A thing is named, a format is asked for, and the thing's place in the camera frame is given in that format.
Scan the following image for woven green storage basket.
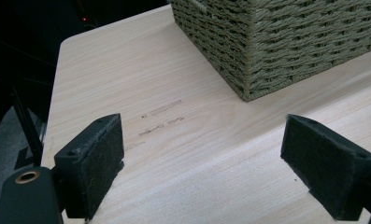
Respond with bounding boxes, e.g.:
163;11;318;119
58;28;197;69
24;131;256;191
168;0;371;103

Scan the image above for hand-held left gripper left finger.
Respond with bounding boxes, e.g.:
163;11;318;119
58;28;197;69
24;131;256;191
53;113;125;220

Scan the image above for black metal stand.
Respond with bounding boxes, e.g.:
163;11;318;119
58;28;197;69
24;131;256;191
10;84;45;168

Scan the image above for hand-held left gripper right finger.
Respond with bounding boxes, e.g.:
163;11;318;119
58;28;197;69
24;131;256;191
279;113;371;222

